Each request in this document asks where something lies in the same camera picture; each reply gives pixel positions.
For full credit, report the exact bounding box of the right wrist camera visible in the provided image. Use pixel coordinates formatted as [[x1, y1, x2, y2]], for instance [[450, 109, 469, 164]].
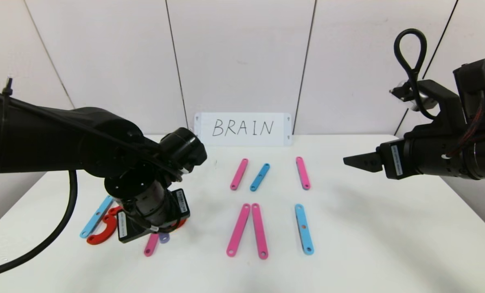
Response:
[[390, 79, 455, 112]]

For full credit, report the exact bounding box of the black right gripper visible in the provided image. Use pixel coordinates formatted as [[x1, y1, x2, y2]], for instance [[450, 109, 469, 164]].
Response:
[[343, 137, 459, 180]]

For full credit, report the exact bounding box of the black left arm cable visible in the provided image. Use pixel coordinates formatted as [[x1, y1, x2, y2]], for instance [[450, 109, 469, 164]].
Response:
[[0, 170, 78, 280]]

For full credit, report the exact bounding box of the black right arm cable loop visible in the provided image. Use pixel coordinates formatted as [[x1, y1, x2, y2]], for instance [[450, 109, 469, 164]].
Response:
[[394, 28, 439, 121]]

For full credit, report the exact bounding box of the white sign reading BRAIN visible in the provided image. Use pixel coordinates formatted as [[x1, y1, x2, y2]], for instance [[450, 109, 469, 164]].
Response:
[[194, 112, 292, 147]]

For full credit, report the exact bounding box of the blue bar with orange dot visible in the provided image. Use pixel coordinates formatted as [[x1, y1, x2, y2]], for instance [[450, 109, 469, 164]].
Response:
[[295, 204, 315, 256]]

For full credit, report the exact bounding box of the blue plastic bar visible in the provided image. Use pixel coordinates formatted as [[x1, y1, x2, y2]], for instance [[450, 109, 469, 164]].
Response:
[[250, 163, 270, 192], [79, 195, 115, 238]]

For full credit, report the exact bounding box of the pink plastic bar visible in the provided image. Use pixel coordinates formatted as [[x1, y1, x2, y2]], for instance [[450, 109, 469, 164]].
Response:
[[251, 203, 269, 260], [230, 158, 249, 191], [144, 233, 160, 257], [226, 203, 251, 258], [296, 157, 311, 190]]

